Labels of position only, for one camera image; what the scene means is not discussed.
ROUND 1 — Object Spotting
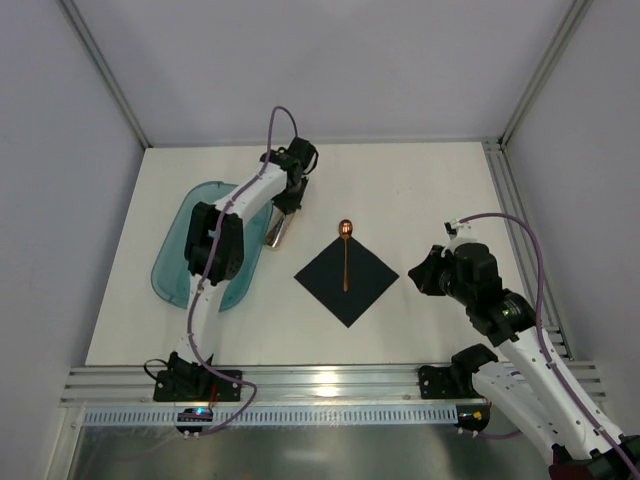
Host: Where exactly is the black paper napkin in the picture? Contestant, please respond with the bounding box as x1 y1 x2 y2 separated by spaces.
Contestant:
294 237 399 328

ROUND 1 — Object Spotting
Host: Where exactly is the aluminium front rail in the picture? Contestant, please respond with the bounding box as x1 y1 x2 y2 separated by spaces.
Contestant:
59 363 607 407

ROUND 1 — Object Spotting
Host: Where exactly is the aluminium rail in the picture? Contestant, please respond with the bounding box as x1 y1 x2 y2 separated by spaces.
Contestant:
59 363 607 407
482 138 573 361

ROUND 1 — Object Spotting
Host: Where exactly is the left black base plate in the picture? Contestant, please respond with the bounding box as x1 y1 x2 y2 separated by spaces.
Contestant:
144 352 242 403

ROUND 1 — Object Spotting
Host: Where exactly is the purple cable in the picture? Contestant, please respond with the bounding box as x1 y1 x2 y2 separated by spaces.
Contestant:
447 212 640 476
177 105 296 436

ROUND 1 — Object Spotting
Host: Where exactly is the left aluminium frame post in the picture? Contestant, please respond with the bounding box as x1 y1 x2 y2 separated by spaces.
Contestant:
57 0 152 149

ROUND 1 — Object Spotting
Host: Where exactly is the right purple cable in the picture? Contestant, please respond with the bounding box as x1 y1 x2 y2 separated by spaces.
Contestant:
447 212 640 476

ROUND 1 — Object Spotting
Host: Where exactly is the aluminium frame post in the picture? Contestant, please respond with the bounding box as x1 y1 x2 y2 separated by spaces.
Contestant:
499 0 594 148
57 0 152 149

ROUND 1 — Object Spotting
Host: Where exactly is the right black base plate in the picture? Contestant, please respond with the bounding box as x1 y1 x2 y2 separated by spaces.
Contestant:
418 364 482 400

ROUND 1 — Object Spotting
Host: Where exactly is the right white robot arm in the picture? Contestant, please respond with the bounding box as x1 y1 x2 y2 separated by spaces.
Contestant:
408 243 639 479

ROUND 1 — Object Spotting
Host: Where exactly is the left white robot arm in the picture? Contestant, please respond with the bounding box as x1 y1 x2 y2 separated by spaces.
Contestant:
154 137 319 402

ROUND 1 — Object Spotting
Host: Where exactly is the white slotted cable duct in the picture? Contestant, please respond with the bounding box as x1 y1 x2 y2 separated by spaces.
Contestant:
82 404 458 428

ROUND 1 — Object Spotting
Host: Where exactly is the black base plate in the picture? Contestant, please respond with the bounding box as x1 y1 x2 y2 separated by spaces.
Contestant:
144 352 242 403
418 364 482 400

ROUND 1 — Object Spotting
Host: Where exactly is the teal plastic basin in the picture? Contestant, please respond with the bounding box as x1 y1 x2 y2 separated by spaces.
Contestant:
151 181 273 312

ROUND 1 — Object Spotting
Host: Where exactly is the right aluminium frame post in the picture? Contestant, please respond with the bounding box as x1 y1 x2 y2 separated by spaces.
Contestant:
499 0 594 148

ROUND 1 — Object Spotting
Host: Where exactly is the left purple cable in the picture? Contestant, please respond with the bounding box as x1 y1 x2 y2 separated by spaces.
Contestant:
177 105 296 436

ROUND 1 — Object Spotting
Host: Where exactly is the right side aluminium rail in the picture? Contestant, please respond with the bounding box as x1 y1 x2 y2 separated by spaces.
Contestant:
482 138 573 361

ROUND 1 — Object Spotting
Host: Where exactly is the copper spoon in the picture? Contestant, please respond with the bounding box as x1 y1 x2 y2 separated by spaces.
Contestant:
339 219 353 292

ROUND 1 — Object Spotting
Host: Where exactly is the beige cutlery case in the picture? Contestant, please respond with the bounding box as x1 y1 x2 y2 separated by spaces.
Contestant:
264 213 295 249

